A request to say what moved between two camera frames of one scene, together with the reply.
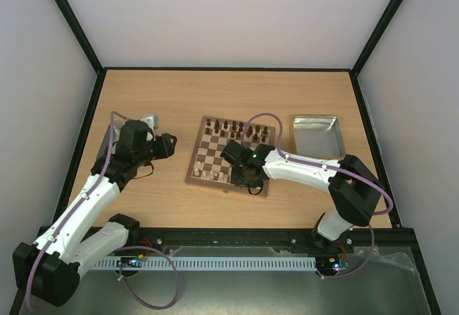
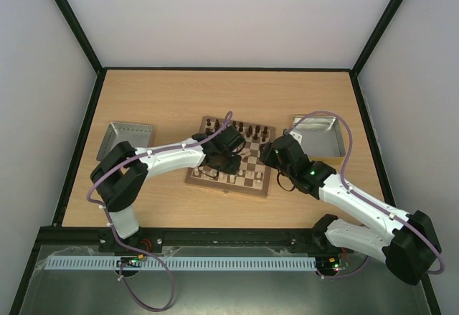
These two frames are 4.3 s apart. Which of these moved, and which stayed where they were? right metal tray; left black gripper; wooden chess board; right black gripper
Moved: left black gripper; right black gripper
Stayed: right metal tray; wooden chess board
